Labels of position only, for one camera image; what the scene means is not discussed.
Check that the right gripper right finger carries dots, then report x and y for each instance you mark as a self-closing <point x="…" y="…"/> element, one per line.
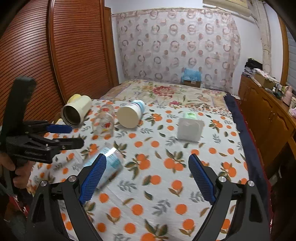
<point x="249" y="221"/>

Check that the clear plastic cup blue label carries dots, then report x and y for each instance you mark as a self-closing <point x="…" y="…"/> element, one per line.
<point x="114" y="164"/>

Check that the pink thermos bottle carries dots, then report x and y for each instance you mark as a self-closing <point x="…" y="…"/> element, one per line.
<point x="287" y="95"/>

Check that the cream tied window curtain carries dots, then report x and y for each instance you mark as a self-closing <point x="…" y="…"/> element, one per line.
<point x="263" y="25"/>

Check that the blue plastic bag on box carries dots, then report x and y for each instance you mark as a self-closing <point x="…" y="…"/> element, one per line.
<point x="191" y="78"/>

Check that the wooden slatted wardrobe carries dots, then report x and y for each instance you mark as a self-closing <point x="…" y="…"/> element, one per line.
<point x="66" y="46"/>

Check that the grey window roller shutter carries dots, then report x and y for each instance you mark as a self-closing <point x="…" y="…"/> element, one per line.
<point x="291" y="78"/>

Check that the white square plastic container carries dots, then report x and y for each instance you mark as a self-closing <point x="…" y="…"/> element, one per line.
<point x="190" y="128"/>

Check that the white air conditioner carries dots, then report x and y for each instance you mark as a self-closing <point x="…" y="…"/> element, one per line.
<point x="238" y="6"/>

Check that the cream steel-lined mug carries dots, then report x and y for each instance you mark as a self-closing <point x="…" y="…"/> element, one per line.
<point x="74" y="112"/>

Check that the stack of dark clothes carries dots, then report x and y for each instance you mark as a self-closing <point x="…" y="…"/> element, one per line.
<point x="251" y="65"/>

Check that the cardboard box on sideboard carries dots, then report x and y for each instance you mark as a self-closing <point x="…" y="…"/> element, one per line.
<point x="264" y="79"/>

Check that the floral bed blanket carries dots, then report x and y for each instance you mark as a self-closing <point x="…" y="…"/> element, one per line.
<point x="166" y="94"/>

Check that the patterned lace wall curtain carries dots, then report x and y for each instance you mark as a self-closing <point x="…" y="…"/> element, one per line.
<point x="161" y="44"/>

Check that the wooden sideboard cabinet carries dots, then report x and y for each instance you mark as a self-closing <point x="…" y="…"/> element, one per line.
<point x="268" y="120"/>

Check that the white paper cup blue stripes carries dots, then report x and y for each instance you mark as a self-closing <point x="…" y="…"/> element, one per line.
<point x="130" y="115"/>

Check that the dark blue blanket edge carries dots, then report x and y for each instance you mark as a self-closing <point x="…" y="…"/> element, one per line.
<point x="255" y="168"/>

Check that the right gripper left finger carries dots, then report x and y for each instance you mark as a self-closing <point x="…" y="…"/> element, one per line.
<point x="45" y="219"/>

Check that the person's left hand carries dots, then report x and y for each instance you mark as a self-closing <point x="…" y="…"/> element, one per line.
<point x="22" y="173"/>

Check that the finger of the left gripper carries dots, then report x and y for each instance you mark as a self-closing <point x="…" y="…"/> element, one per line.
<point x="55" y="128"/>
<point x="61" y="144"/>

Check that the clear glass flower print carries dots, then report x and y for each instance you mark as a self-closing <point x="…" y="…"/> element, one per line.
<point x="103" y="124"/>

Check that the orange print tablecloth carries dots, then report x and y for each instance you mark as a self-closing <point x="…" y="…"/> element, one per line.
<point x="154" y="196"/>

